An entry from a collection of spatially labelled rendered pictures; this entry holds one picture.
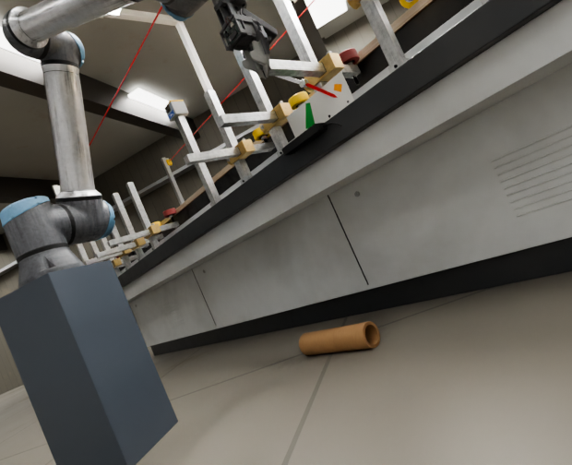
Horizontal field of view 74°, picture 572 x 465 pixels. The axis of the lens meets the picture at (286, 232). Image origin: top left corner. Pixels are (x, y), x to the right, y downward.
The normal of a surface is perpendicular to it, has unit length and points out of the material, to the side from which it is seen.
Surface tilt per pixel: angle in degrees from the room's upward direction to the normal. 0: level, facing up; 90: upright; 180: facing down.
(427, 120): 90
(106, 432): 90
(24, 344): 90
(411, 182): 90
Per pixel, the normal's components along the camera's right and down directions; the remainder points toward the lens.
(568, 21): -0.67, 0.26
